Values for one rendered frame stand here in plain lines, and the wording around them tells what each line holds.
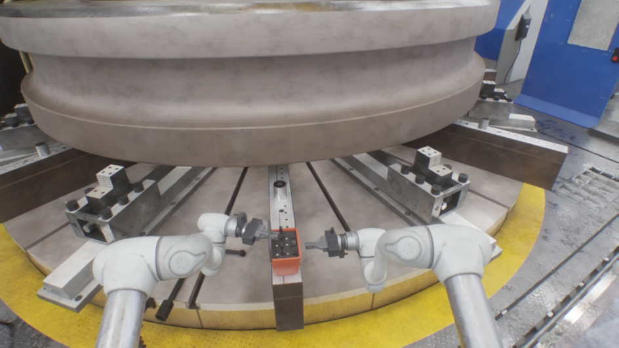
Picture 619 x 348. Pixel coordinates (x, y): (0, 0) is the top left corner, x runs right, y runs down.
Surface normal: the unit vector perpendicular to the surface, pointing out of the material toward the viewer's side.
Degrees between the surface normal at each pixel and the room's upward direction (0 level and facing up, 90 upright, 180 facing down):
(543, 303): 0
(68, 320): 0
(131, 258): 22
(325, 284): 0
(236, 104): 72
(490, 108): 90
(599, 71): 90
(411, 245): 49
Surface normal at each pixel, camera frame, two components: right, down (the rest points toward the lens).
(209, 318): -0.03, 0.50
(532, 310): 0.00, -0.87
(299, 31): 0.21, 0.49
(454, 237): -0.02, -0.58
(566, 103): -0.87, 0.25
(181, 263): 0.29, -0.06
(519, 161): -0.61, 0.39
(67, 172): 0.79, 0.30
